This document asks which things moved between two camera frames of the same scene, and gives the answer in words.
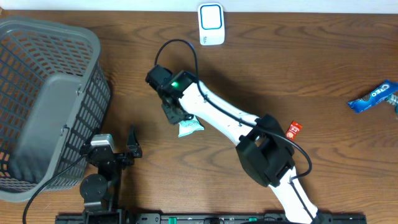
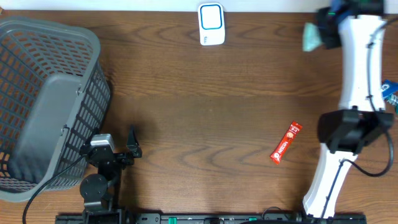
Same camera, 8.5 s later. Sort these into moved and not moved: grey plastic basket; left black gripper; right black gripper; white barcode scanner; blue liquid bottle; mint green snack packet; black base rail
Moved: right black gripper; mint green snack packet; blue liquid bottle
Not moved: black base rail; left black gripper; white barcode scanner; grey plastic basket
